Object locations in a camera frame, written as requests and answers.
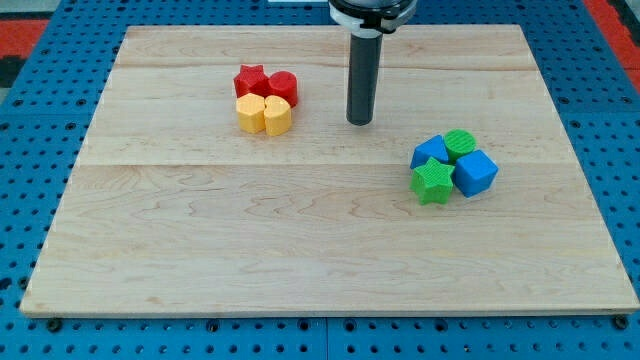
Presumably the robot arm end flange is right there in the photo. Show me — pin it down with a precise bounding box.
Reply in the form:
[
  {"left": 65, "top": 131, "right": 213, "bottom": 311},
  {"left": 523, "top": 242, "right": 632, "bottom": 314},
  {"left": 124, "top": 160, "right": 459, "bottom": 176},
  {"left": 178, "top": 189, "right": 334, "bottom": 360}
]
[{"left": 328, "top": 0, "right": 418, "bottom": 39}]

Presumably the yellow heart block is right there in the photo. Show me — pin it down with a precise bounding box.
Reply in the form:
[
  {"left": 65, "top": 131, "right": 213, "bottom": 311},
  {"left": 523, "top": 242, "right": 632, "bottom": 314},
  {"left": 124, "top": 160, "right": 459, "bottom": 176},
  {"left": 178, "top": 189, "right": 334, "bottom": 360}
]
[{"left": 264, "top": 95, "right": 292, "bottom": 136}]

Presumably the red cylinder block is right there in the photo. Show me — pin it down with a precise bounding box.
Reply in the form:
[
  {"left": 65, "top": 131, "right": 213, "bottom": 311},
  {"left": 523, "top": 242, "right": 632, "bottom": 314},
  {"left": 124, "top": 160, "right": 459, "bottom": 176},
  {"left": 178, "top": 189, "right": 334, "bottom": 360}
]
[{"left": 268, "top": 71, "right": 298, "bottom": 108}]

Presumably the green star block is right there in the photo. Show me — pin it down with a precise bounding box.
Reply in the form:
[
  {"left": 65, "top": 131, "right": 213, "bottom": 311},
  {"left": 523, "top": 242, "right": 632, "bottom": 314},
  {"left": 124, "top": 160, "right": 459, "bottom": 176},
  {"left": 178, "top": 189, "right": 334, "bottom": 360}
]
[{"left": 410, "top": 157, "right": 455, "bottom": 205}]

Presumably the blue triangular block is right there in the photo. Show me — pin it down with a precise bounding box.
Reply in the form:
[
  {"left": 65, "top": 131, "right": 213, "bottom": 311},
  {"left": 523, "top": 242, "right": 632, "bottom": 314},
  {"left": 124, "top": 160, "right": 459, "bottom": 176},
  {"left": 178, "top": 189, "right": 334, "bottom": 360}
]
[{"left": 410, "top": 134, "right": 449, "bottom": 169}]

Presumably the red star block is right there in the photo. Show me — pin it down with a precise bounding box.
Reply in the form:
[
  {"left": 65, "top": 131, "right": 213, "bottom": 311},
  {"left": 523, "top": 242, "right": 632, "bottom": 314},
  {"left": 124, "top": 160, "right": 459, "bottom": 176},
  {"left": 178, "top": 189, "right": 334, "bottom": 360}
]
[{"left": 233, "top": 64, "right": 270, "bottom": 98}]

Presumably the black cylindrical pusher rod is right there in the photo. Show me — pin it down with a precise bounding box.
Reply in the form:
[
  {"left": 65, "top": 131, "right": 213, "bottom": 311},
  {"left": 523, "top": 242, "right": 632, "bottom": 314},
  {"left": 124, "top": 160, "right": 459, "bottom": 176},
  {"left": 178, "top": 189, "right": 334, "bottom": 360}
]
[{"left": 346, "top": 35, "right": 382, "bottom": 126}]

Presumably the green cylinder block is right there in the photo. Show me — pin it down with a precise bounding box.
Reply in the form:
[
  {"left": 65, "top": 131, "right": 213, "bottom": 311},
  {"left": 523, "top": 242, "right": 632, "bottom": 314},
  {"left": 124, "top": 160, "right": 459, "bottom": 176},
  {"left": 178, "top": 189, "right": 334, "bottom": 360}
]
[{"left": 444, "top": 129, "right": 476, "bottom": 164}]

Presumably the light wooden board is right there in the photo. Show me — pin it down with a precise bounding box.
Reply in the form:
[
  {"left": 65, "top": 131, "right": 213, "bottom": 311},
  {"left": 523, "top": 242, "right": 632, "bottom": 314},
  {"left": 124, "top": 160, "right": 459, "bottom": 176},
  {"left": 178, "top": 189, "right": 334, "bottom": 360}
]
[{"left": 21, "top": 25, "right": 639, "bottom": 319}]

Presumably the blue cube block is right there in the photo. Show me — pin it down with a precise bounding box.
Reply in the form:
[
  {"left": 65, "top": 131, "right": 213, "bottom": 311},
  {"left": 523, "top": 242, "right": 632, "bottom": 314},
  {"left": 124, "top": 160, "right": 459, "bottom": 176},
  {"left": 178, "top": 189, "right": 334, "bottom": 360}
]
[{"left": 453, "top": 150, "right": 499, "bottom": 197}]

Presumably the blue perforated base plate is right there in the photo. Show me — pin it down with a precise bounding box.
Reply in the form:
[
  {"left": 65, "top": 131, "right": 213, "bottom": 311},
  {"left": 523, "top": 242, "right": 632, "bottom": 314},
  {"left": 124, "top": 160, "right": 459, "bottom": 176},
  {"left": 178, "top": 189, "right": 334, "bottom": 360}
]
[{"left": 1, "top": 0, "right": 639, "bottom": 359}]

